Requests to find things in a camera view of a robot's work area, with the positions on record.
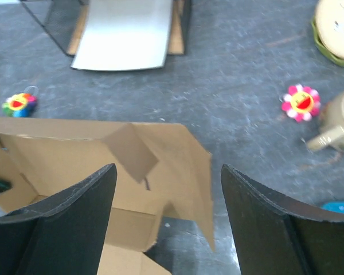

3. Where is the black wire wooden shelf rack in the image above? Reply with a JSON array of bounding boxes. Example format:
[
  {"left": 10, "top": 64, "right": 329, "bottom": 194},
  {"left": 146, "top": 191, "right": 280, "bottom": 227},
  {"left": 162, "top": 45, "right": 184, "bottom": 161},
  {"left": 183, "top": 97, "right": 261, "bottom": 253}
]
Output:
[{"left": 21, "top": 1, "right": 191, "bottom": 57}]

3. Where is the rainbow flower toy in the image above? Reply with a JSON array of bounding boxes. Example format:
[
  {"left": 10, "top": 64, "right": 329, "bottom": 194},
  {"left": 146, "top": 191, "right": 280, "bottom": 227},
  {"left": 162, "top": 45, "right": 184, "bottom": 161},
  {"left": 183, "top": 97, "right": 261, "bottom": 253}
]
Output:
[{"left": 1, "top": 85, "right": 38, "bottom": 117}]

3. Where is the floral beige plate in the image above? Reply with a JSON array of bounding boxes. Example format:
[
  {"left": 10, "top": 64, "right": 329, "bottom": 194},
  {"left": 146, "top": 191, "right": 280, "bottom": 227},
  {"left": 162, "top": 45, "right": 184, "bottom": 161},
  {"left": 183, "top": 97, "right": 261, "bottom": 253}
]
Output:
[{"left": 311, "top": 0, "right": 344, "bottom": 67}]

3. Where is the white tray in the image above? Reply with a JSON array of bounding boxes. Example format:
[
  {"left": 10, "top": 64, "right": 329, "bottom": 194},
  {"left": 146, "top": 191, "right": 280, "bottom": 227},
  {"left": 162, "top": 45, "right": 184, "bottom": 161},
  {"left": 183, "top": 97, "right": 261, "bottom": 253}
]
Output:
[{"left": 71, "top": 0, "right": 173, "bottom": 71}]

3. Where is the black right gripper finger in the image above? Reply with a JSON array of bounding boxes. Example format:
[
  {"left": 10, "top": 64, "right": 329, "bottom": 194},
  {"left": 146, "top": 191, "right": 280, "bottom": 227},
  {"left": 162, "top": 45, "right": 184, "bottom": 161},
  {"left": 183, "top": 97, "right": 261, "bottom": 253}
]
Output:
[{"left": 221, "top": 164, "right": 344, "bottom": 275}]

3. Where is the blue dotted plate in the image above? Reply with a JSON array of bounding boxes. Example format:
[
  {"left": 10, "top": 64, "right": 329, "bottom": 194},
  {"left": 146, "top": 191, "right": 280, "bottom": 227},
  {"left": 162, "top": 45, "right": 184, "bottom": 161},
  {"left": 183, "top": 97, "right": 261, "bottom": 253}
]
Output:
[{"left": 321, "top": 201, "right": 344, "bottom": 214}]

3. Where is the brown cardboard box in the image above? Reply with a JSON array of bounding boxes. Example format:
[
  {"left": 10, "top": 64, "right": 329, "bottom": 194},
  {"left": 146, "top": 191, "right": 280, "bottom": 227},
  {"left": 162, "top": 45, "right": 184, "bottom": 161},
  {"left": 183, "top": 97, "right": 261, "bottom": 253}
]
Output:
[{"left": 0, "top": 117, "right": 214, "bottom": 274}]

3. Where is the pink flower toy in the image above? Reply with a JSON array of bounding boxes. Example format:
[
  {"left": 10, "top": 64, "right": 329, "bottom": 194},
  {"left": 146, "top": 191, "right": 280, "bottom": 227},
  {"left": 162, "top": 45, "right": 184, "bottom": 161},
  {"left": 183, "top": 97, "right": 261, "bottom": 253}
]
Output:
[{"left": 281, "top": 84, "right": 321, "bottom": 123}]

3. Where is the beige ceramic mug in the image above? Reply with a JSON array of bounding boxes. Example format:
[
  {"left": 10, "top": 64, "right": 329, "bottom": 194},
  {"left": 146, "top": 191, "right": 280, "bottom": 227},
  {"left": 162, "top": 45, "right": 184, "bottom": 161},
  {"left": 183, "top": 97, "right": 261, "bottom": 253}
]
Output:
[{"left": 306, "top": 91, "right": 344, "bottom": 152}]

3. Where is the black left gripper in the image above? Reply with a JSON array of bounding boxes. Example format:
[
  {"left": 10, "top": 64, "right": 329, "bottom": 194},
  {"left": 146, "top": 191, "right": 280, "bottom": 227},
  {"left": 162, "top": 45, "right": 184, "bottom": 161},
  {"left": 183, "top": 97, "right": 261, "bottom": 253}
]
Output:
[{"left": 0, "top": 164, "right": 117, "bottom": 274}]

